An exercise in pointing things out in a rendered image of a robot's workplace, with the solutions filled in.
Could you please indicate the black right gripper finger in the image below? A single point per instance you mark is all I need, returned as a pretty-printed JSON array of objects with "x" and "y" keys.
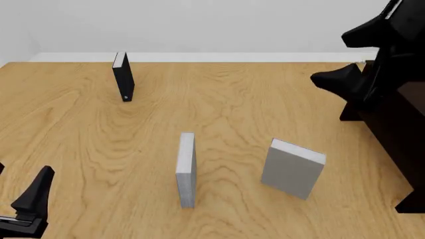
[
  {"x": 343, "y": 79},
  {"x": 368, "y": 35}
]

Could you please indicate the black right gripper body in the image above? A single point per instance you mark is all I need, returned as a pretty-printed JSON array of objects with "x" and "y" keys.
[{"x": 401, "y": 49}]

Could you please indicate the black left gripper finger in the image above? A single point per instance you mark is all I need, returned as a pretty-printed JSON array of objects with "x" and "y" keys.
[
  {"x": 1, "y": 167},
  {"x": 33, "y": 191}
]

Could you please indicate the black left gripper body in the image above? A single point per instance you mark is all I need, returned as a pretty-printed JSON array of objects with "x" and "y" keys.
[{"x": 23, "y": 230}]

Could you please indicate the dark wooden cabinet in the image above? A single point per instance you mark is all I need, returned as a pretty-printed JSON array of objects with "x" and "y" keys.
[{"x": 395, "y": 129}]

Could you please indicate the wide grey book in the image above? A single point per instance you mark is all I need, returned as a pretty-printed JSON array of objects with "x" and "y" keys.
[{"x": 290, "y": 169}]

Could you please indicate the black book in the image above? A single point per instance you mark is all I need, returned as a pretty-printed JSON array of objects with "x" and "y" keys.
[{"x": 123, "y": 79}]

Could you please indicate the thin grey book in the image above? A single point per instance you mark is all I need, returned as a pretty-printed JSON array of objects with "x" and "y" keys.
[{"x": 186, "y": 171}]

